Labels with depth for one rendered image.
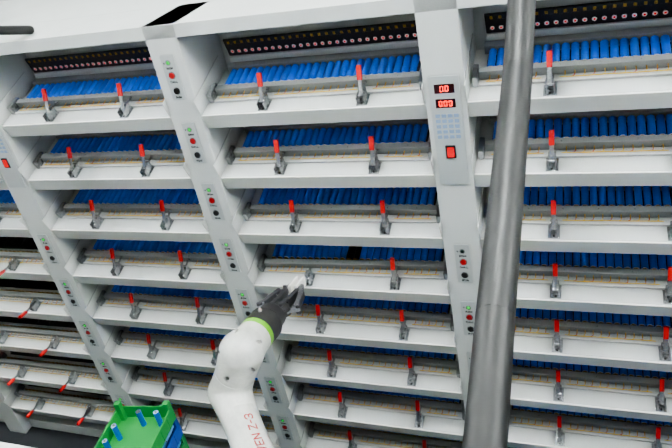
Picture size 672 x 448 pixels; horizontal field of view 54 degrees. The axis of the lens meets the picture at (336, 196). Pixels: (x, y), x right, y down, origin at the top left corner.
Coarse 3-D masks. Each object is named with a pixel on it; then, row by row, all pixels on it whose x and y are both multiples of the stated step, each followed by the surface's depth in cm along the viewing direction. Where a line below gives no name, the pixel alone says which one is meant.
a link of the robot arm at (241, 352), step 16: (256, 320) 162; (240, 336) 154; (256, 336) 156; (272, 336) 163; (224, 352) 153; (240, 352) 152; (256, 352) 154; (224, 368) 154; (240, 368) 153; (256, 368) 155; (224, 384) 156; (240, 384) 156
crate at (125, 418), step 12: (120, 408) 221; (132, 408) 222; (144, 408) 221; (156, 408) 220; (168, 408) 216; (120, 420) 223; (132, 420) 223; (168, 420) 216; (108, 432) 216; (120, 432) 219; (132, 432) 218; (144, 432) 217; (156, 432) 216; (168, 432) 215; (96, 444) 209; (120, 444) 214; (132, 444) 213; (144, 444) 212; (156, 444) 207
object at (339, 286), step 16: (256, 256) 203; (256, 272) 203; (272, 272) 202; (368, 272) 193; (384, 272) 191; (400, 272) 189; (416, 272) 188; (432, 272) 186; (256, 288) 202; (272, 288) 200; (304, 288) 195; (320, 288) 194; (336, 288) 192; (352, 288) 190; (368, 288) 189; (384, 288) 187; (400, 288) 186; (416, 288) 184; (432, 288) 183; (448, 288) 178
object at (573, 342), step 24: (528, 312) 188; (552, 312) 186; (576, 312) 184; (528, 336) 185; (552, 336) 182; (576, 336) 181; (600, 336) 178; (624, 336) 178; (648, 336) 176; (552, 360) 182; (576, 360) 179; (600, 360) 176; (624, 360) 173; (648, 360) 172
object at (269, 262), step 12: (276, 264) 202; (288, 264) 200; (300, 264) 199; (312, 264) 197; (324, 264) 196; (336, 264) 195; (348, 264) 193; (360, 264) 192; (372, 264) 191; (384, 264) 190; (396, 264) 189; (408, 264) 188; (420, 264) 186; (432, 264) 185; (444, 264) 184
